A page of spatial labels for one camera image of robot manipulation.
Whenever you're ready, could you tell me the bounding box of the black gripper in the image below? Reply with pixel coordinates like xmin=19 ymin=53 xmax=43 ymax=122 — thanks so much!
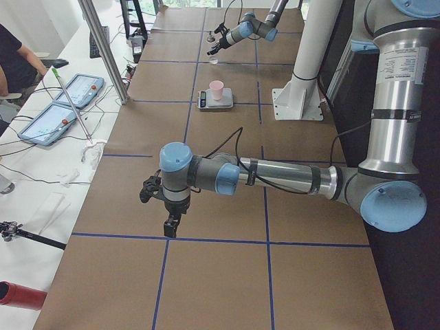
xmin=164 ymin=199 xmax=190 ymax=238
xmin=207 ymin=35 xmax=231 ymax=56

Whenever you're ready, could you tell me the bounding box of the pink plastic cup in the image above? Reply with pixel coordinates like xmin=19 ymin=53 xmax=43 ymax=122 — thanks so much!
xmin=209 ymin=80 xmax=224 ymax=100

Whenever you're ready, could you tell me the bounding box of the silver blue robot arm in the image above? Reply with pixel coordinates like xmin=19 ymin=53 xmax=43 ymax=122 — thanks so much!
xmin=207 ymin=0 xmax=288 ymax=56
xmin=140 ymin=1 xmax=439 ymax=238

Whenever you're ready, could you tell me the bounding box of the white digital kitchen scale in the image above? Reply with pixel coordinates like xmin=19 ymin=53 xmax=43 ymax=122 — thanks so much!
xmin=197 ymin=88 xmax=234 ymax=111

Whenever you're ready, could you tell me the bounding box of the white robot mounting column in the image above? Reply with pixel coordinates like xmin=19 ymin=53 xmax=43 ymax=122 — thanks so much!
xmin=272 ymin=0 xmax=342 ymax=121

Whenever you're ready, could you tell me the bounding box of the upper blue teach pendant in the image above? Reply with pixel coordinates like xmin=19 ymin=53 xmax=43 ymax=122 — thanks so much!
xmin=66 ymin=74 xmax=105 ymax=110

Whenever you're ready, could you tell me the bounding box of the blue teach pendant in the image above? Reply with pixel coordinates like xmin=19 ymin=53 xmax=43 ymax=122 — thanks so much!
xmin=66 ymin=74 xmax=105 ymax=110
xmin=18 ymin=103 xmax=76 ymax=146

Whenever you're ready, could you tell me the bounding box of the lower blue teach pendant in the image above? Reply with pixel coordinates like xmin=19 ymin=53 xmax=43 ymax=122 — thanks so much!
xmin=18 ymin=103 xmax=76 ymax=146

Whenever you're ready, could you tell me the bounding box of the black tripod leg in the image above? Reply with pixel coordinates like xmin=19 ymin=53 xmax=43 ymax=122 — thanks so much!
xmin=1 ymin=221 xmax=67 ymax=250

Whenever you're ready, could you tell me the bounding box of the long metal rod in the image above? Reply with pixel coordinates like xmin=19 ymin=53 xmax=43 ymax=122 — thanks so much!
xmin=51 ymin=67 xmax=94 ymax=146

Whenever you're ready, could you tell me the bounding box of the red cylinder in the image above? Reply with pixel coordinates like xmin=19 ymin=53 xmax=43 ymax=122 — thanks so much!
xmin=1 ymin=281 xmax=47 ymax=310

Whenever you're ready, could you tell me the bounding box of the person in black shirt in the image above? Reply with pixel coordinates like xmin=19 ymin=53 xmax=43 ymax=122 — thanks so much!
xmin=1 ymin=25 xmax=48 ymax=106

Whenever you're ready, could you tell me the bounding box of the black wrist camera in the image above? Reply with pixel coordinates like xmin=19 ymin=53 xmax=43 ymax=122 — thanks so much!
xmin=214 ymin=23 xmax=229 ymax=36
xmin=140 ymin=169 xmax=164 ymax=204

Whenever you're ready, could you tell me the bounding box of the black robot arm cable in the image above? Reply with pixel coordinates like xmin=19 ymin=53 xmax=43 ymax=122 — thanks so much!
xmin=206 ymin=126 xmax=320 ymax=195

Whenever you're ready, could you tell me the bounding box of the aluminium frame post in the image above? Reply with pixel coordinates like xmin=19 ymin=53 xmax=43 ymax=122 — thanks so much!
xmin=78 ymin=0 xmax=129 ymax=105

